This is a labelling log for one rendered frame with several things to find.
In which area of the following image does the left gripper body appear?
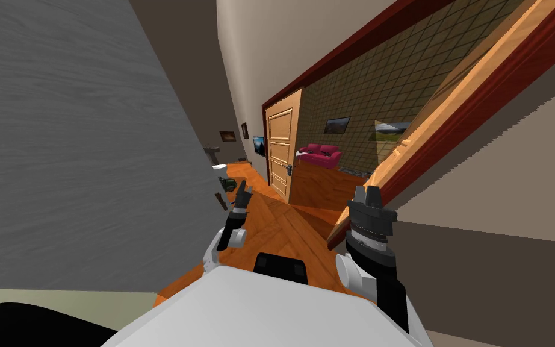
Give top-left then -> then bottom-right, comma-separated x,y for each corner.
232,192 -> 252,214

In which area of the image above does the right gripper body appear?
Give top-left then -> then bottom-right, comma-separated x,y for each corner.
346,199 -> 398,234

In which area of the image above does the red sofa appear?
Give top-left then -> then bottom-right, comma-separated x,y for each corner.
299,142 -> 344,170

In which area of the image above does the panelled wooden door leaf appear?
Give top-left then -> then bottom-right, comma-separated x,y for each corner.
264,89 -> 303,204

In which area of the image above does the mountain landscape picture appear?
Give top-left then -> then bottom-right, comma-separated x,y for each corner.
368,120 -> 412,143

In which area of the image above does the dark landscape picture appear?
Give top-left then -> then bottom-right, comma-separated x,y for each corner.
323,116 -> 352,136

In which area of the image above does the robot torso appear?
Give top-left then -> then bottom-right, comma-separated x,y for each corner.
100,252 -> 433,347

